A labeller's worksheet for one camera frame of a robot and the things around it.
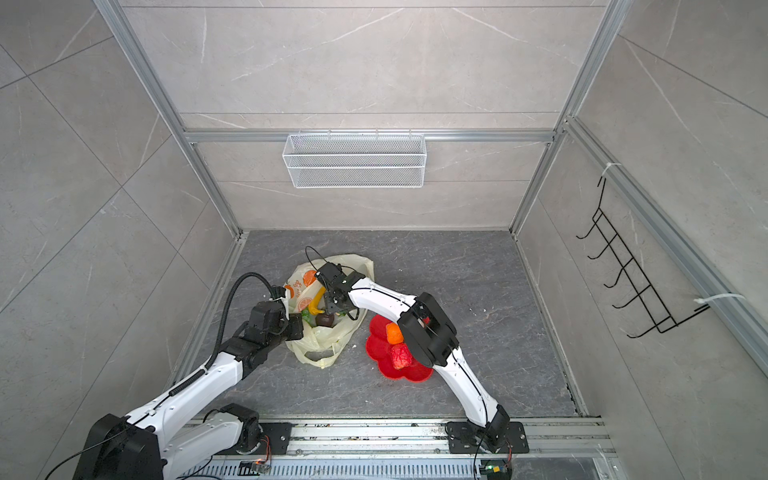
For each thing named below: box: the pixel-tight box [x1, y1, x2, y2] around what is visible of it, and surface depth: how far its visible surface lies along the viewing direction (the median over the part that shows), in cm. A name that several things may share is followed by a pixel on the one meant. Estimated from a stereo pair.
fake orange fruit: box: [386, 322, 404, 345], surface depth 88 cm
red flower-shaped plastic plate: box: [366, 315, 434, 382], surface depth 86 cm
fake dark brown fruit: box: [315, 312, 334, 327], surface depth 92 cm
